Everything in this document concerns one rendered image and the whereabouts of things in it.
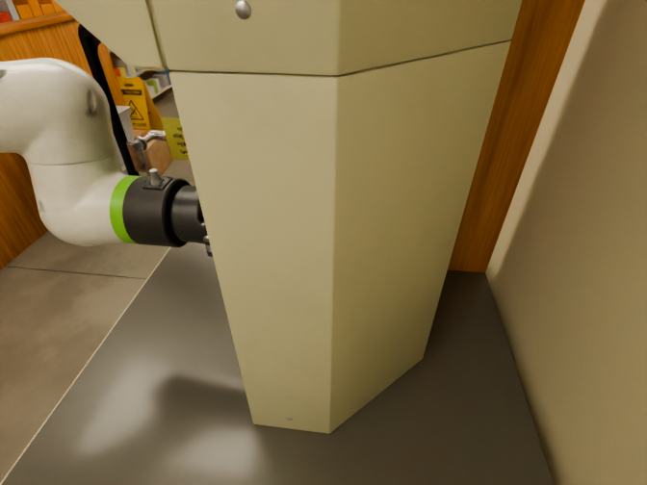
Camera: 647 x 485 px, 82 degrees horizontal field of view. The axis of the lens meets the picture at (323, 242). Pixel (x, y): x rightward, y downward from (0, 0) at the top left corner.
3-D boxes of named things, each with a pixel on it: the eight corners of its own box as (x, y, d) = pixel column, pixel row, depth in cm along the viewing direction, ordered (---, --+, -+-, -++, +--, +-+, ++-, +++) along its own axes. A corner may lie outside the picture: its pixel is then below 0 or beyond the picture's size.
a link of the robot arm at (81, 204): (90, 224, 59) (32, 257, 49) (66, 145, 54) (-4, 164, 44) (172, 231, 57) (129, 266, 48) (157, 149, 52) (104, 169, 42)
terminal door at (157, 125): (283, 258, 74) (263, 29, 49) (150, 234, 80) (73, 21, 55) (285, 255, 75) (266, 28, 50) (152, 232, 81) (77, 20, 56)
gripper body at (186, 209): (161, 207, 44) (236, 212, 43) (192, 173, 50) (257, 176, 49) (178, 255, 48) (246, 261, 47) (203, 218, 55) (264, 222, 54)
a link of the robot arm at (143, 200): (171, 223, 57) (140, 263, 50) (147, 153, 50) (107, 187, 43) (209, 226, 56) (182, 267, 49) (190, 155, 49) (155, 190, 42)
